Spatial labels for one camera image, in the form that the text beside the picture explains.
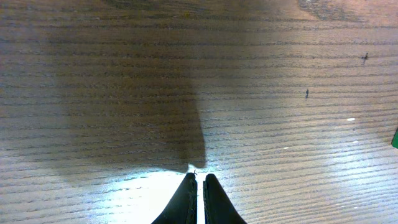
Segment green Z white block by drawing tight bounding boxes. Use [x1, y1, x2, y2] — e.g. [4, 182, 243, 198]
[391, 129, 398, 149]

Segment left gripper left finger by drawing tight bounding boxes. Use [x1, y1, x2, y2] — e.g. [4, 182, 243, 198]
[152, 172, 198, 224]

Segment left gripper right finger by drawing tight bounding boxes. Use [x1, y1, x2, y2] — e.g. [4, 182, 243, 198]
[203, 174, 246, 224]

